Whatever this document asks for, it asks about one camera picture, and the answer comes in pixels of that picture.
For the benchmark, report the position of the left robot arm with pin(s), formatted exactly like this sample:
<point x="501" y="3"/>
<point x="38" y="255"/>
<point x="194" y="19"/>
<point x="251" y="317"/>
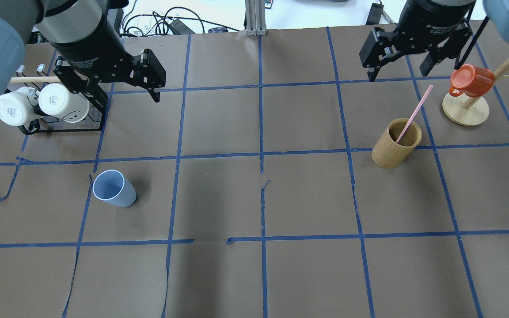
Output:
<point x="80" y="32"/>

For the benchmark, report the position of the black wire mug rack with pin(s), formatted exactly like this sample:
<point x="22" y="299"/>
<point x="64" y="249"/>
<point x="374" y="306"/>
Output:
<point x="49" y="124"/>

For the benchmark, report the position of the bamboo cylinder holder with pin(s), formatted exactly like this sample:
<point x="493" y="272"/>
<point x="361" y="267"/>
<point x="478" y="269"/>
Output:
<point x="387" y="153"/>

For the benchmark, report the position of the white mug outer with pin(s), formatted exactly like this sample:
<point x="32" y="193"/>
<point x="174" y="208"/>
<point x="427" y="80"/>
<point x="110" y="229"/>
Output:
<point x="18" y="107"/>

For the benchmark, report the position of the blue plastic cup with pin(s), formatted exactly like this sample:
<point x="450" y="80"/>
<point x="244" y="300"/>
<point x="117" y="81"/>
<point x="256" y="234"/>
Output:
<point x="112" y="187"/>

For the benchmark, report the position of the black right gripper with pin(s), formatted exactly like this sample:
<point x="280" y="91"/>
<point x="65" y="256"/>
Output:
<point x="435" y="20"/>

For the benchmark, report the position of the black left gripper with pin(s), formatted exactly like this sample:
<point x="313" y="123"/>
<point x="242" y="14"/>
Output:
<point x="87" y="49"/>

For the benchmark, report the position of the white mug smiley face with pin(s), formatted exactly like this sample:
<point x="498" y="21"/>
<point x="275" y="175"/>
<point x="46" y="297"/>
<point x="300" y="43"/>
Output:
<point x="57" y="101"/>

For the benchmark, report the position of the red mug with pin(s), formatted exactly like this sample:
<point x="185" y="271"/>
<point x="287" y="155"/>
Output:
<point x="471" y="81"/>

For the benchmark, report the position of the aluminium frame post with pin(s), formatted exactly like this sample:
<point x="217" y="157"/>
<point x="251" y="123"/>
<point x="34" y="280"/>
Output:
<point x="255" y="18"/>

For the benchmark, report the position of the pink chopstick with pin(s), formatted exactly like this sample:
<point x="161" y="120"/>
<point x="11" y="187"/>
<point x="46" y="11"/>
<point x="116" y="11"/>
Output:
<point x="415" y="112"/>

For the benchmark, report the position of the wooden mug tree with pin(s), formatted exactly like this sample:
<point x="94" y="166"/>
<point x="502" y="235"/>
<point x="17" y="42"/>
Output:
<point x="467" y="111"/>

